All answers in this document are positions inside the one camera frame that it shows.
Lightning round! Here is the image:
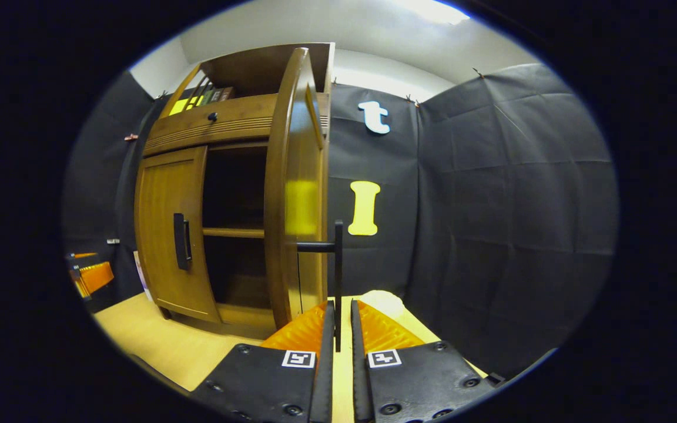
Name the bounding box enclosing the wooden shoe cabinet door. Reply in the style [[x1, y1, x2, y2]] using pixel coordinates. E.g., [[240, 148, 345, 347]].
[[134, 146, 222, 324], [264, 47, 344, 353]]

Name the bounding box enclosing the pale yellow round object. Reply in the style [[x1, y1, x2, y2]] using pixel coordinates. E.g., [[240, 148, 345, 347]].
[[362, 290, 405, 321]]

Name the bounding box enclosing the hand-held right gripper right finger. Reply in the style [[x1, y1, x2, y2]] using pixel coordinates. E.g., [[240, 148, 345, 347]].
[[350, 299, 504, 423]]

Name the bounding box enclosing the wooden double-door shoe cabinet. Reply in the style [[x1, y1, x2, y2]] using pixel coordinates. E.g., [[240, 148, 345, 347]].
[[134, 42, 336, 340]]

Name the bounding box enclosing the black backdrop cloth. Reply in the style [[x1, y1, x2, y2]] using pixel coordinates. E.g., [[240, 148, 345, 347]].
[[62, 62, 618, 380]]

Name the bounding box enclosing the wooden drawer with black knob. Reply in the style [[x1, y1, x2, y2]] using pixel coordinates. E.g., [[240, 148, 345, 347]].
[[142, 93, 330, 158]]

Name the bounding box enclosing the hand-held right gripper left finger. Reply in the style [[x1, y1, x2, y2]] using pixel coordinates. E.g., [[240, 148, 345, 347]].
[[190, 300, 337, 423]]

